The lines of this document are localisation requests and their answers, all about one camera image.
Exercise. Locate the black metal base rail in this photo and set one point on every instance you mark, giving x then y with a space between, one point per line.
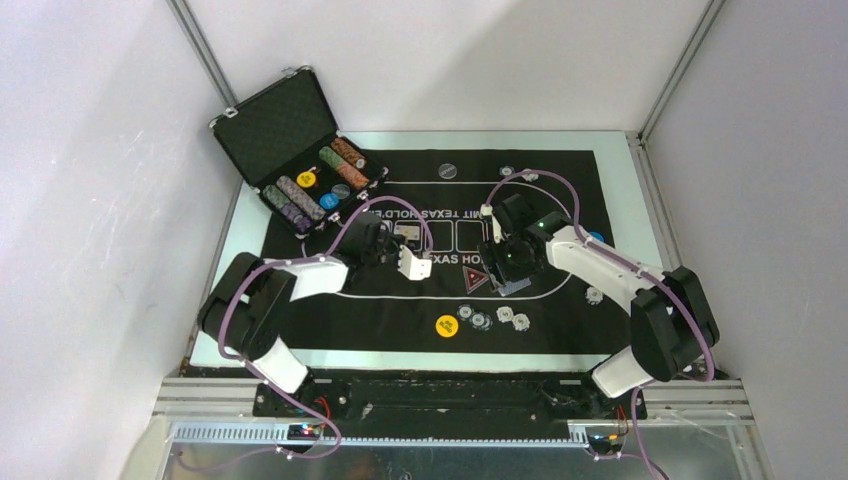
455 409

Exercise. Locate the black aluminium chip case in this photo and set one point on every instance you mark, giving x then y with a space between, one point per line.
279 131

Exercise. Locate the grey white poker chip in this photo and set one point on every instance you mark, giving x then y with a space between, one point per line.
507 171

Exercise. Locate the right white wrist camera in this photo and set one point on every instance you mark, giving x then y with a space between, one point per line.
492 228

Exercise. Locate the triangular all-in marker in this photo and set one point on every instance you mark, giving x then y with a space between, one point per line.
473 278

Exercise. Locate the pink grey chip row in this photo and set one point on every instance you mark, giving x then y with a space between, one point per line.
300 198

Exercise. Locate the yellow big blind button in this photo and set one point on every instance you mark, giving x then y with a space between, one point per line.
447 326

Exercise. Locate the green blue chip front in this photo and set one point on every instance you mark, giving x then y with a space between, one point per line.
465 312

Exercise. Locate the white blue chip front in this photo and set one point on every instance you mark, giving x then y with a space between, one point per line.
504 314
521 322

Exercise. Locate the red brown chip row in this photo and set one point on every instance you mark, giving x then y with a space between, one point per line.
349 153

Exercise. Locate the black dealer button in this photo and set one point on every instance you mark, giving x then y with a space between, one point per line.
447 171

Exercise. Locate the grey white chip front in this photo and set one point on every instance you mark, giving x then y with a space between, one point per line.
481 321

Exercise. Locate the electronics board with leds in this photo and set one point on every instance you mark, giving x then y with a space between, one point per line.
304 432

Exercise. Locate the blue playing card deck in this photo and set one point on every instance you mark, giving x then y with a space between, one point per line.
510 287

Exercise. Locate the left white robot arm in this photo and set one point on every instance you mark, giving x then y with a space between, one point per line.
245 311

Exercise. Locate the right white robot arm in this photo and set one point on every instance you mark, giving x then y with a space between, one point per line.
671 322

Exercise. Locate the green orange chip row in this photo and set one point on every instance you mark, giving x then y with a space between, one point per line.
344 169

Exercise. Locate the black poker table mat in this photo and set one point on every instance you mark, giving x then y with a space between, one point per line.
380 310

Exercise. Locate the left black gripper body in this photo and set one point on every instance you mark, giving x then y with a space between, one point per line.
384 252

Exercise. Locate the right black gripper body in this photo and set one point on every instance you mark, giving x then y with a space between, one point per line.
511 261

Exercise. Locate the blue button in case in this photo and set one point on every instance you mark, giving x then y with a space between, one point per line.
329 201

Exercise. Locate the clear dealer button in case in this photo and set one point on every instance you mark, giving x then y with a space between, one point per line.
341 191

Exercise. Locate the yellow button in case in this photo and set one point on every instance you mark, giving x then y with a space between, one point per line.
306 179

